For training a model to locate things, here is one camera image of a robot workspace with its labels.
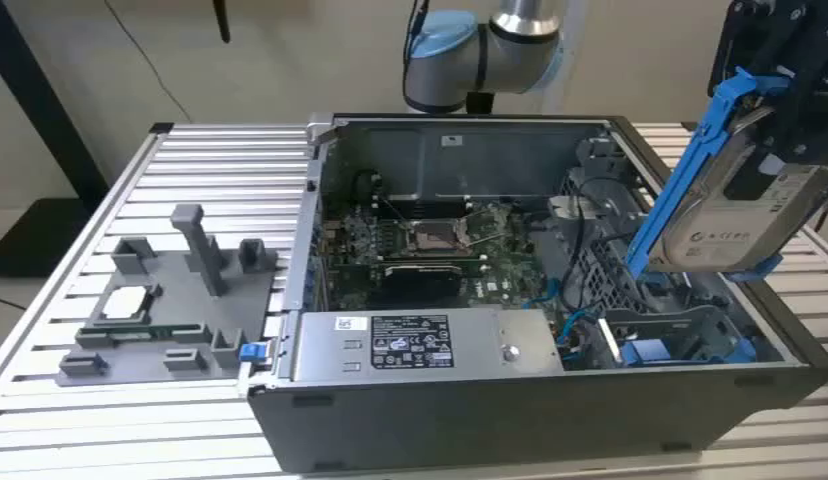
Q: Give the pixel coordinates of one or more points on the CPU socket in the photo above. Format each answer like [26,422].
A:
[433,237]

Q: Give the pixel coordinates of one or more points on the grey parts rack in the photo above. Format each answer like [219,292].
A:
[187,310]

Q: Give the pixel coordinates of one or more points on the black antenna rod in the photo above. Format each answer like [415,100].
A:
[222,20]

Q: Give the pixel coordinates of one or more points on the blue case latch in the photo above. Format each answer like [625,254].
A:
[251,351]

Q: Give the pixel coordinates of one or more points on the hard disk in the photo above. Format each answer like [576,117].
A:
[714,235]

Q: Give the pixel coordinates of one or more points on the green motherboard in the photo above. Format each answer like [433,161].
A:
[508,260]

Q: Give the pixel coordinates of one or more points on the black open PC case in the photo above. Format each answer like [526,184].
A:
[454,425]

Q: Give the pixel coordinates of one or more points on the metal disk bay cage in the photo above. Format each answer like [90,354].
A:
[601,270]

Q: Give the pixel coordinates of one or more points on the silver power supply unit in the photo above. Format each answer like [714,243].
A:
[321,350]

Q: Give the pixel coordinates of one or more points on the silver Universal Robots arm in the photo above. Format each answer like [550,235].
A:
[447,75]

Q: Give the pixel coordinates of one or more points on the black RAM slot bank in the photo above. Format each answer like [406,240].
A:
[421,204]

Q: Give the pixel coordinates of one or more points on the thin metal locking lever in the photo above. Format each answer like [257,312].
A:
[395,209]

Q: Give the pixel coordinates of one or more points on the green RAM stick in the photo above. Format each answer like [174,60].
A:
[161,331]

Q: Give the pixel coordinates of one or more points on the silver CPU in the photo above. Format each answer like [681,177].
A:
[126,302]

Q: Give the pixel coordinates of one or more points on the black desk frame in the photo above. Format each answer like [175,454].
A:
[47,235]

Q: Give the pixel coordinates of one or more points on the blue carrier in bay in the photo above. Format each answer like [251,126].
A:
[648,352]

